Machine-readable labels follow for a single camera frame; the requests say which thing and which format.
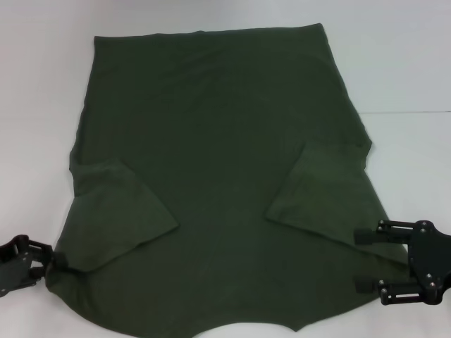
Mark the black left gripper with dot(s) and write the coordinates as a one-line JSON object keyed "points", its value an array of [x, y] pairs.
{"points": [[14, 278]]}

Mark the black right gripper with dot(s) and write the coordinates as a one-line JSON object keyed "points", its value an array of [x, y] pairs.
{"points": [[433, 258]]}

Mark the dark green shirt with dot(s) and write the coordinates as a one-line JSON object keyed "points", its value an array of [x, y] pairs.
{"points": [[218, 141]]}

